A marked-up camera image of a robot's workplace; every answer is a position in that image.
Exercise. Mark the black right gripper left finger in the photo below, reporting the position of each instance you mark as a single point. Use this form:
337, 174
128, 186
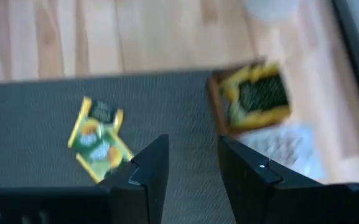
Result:
129, 196

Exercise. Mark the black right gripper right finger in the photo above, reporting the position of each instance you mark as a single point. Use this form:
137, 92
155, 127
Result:
260, 196

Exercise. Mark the green yellow tea packet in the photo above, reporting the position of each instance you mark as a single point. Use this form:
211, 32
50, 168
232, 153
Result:
93, 124
260, 93
104, 158

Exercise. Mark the brown wooden tea tray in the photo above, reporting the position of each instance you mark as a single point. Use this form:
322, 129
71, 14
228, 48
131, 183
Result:
216, 102

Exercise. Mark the snake plant in white pot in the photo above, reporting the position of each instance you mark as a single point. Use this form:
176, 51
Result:
271, 7

